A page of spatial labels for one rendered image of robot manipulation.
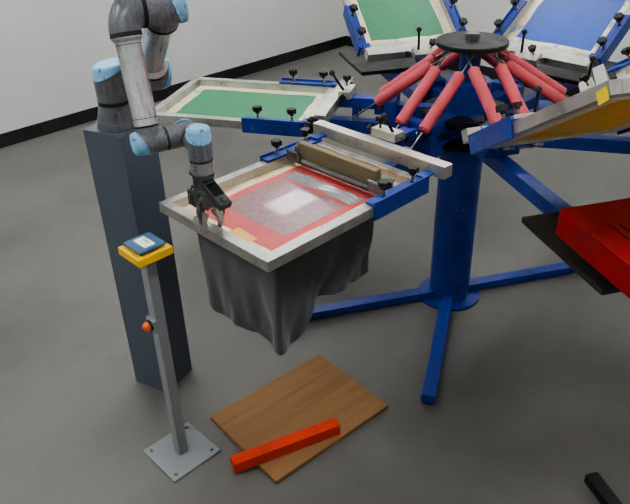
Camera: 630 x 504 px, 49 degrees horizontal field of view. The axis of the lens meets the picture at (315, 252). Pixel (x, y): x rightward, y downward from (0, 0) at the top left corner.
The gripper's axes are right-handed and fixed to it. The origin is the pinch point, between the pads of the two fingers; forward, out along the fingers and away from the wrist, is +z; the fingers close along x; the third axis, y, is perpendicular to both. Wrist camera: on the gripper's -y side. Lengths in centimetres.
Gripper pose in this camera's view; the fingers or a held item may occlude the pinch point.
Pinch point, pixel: (213, 230)
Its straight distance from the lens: 228.0
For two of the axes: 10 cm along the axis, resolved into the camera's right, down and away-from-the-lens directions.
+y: -7.0, -3.6, 6.1
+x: -7.1, 3.8, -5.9
